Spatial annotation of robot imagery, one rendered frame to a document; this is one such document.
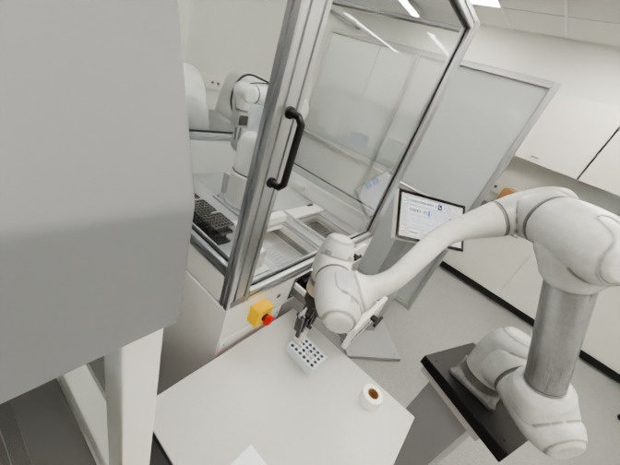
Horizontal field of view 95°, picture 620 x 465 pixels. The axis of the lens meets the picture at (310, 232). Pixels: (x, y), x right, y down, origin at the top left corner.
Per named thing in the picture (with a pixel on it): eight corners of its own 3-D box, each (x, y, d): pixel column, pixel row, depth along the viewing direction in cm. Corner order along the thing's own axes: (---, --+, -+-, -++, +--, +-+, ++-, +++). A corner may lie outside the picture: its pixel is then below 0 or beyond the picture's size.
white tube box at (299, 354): (323, 363, 103) (327, 356, 101) (309, 376, 96) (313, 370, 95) (299, 339, 108) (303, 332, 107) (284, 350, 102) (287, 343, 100)
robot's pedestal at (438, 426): (426, 491, 148) (523, 414, 112) (385, 519, 132) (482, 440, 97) (391, 430, 169) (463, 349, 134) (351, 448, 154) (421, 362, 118)
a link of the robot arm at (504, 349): (492, 360, 119) (526, 323, 110) (519, 402, 103) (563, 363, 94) (458, 351, 117) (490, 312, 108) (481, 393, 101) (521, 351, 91)
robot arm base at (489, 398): (509, 388, 116) (518, 379, 114) (492, 413, 102) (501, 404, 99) (468, 352, 128) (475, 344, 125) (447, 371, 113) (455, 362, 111)
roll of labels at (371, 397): (379, 397, 98) (384, 390, 97) (376, 415, 92) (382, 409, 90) (361, 386, 100) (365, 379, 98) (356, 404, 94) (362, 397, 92)
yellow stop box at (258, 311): (270, 320, 101) (276, 305, 98) (256, 329, 96) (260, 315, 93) (261, 311, 104) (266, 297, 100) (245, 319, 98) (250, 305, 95)
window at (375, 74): (367, 231, 156) (467, 28, 111) (246, 286, 90) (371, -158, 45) (366, 230, 156) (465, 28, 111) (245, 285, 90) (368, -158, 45)
